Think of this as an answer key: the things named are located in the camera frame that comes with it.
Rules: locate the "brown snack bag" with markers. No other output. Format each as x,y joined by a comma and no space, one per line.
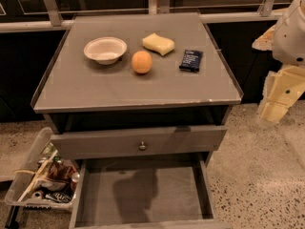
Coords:
57,177

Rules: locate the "clear plastic bin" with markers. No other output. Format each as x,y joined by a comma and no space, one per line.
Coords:
26,189

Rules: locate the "grey top drawer with knob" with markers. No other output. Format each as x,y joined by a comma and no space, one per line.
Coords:
139,142

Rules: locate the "grey drawer cabinet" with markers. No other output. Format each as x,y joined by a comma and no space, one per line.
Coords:
79,95

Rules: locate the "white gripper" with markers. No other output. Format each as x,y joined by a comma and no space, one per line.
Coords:
290,37

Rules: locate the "metal railing frame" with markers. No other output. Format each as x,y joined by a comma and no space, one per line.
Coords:
52,15

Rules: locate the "open grey middle drawer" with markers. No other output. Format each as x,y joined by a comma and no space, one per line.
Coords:
146,192

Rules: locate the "yellow sponge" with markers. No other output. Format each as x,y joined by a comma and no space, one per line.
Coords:
157,43

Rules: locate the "silver can in bin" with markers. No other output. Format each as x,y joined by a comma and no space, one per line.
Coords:
75,178

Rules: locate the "dark blue snack packet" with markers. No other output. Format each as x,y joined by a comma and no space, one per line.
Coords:
191,61

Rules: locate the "white paper bowl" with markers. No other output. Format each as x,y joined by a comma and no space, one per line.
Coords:
105,50

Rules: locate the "orange fruit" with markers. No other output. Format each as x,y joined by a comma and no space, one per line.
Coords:
142,62

